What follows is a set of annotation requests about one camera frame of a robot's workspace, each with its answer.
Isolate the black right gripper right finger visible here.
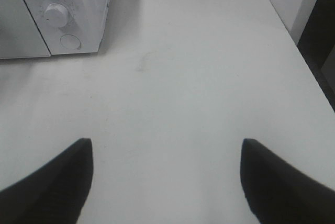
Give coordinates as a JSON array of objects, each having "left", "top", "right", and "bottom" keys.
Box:
[{"left": 240, "top": 139, "right": 334, "bottom": 223}]

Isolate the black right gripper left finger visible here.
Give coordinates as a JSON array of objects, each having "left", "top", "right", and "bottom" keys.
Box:
[{"left": 1, "top": 138, "right": 94, "bottom": 223}]

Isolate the round white door button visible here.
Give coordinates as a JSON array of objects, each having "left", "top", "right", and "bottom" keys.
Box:
[{"left": 60, "top": 35, "right": 81, "bottom": 50}]

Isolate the white microwave door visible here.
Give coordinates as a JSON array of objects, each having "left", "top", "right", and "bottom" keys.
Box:
[{"left": 1, "top": 0, "right": 51, "bottom": 59}]

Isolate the white dial knob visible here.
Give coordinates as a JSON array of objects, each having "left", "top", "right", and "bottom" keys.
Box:
[{"left": 44, "top": 3, "right": 70, "bottom": 28}]

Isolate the white microwave oven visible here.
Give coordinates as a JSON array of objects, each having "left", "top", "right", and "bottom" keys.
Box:
[{"left": 0, "top": 0, "right": 113, "bottom": 60}]

